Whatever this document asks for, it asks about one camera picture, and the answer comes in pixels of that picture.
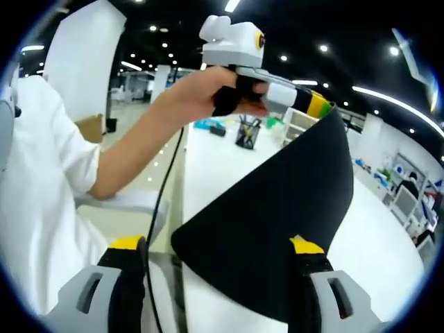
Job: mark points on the black mesh pen holder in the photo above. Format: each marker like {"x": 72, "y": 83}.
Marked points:
{"x": 248, "y": 135}

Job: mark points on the black mouse pad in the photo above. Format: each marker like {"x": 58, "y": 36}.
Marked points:
{"x": 277, "y": 194}

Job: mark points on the white office chair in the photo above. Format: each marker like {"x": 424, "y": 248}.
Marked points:
{"x": 404, "y": 204}

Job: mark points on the person's left hand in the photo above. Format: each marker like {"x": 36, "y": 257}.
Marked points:
{"x": 194, "y": 93}

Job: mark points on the brown cardboard box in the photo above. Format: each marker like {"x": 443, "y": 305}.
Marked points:
{"x": 91, "y": 128}

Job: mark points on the white drawer unit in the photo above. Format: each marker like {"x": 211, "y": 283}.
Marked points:
{"x": 300, "y": 126}

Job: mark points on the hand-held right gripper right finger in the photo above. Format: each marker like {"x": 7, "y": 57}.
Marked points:
{"x": 333, "y": 301}

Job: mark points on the person's white shirt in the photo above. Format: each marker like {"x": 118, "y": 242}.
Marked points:
{"x": 41, "y": 166}

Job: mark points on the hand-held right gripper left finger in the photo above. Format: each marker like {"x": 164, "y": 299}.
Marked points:
{"x": 86, "y": 298}

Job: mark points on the white chair armrest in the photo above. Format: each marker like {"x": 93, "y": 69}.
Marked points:
{"x": 138, "y": 204}

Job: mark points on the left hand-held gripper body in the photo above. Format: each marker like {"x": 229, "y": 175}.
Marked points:
{"x": 232, "y": 45}

